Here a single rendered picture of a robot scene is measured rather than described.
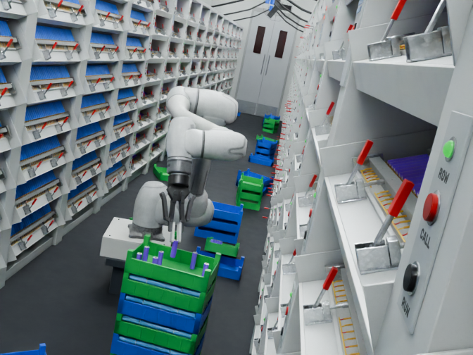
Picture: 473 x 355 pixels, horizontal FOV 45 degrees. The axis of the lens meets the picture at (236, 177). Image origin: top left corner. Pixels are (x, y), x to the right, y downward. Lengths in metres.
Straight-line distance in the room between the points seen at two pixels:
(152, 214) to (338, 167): 1.97
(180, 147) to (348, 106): 1.12
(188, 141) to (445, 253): 1.75
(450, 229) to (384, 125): 0.69
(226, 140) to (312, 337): 1.28
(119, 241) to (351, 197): 2.15
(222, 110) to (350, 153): 1.62
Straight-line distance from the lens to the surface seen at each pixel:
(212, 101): 2.56
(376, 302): 0.41
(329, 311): 0.89
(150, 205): 2.87
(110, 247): 2.89
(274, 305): 1.83
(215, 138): 2.04
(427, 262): 0.33
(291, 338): 1.09
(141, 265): 2.05
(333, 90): 1.68
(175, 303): 2.06
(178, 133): 2.04
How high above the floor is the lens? 1.31
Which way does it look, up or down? 12 degrees down
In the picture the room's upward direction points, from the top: 12 degrees clockwise
